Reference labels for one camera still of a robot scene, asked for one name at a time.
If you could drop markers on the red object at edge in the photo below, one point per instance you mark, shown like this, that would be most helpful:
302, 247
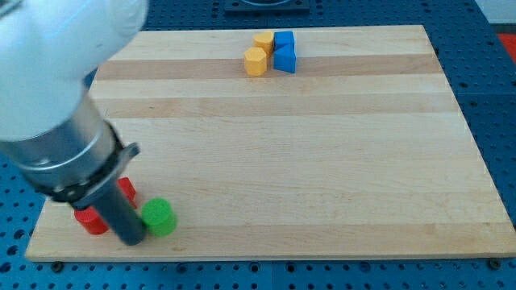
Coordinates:
508, 41

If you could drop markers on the red star block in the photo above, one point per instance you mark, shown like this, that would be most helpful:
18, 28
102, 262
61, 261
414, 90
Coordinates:
128, 190

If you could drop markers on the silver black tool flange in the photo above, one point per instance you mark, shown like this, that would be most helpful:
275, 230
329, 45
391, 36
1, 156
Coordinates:
78, 161

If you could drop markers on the yellow hexagon block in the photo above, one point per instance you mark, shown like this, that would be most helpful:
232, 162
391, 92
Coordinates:
255, 61

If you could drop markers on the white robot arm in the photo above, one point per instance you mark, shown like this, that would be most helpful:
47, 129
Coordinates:
48, 48

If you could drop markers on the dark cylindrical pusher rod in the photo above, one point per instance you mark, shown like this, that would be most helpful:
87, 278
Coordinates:
117, 211

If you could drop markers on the blue cube block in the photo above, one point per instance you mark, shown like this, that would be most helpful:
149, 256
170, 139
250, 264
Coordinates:
282, 39

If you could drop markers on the red cylinder block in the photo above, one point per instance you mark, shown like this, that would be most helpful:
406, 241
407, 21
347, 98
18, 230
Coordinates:
91, 221

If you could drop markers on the blue triangle block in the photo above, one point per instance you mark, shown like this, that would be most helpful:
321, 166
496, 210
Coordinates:
285, 59

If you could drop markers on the green cylinder block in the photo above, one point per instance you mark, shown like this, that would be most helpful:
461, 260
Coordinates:
159, 217

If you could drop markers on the yellow heart block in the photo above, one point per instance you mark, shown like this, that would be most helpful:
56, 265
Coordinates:
264, 40

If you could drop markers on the wooden board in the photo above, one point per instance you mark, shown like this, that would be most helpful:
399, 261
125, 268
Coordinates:
362, 153

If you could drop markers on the black mounting plate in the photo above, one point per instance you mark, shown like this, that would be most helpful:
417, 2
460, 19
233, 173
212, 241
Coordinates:
232, 7

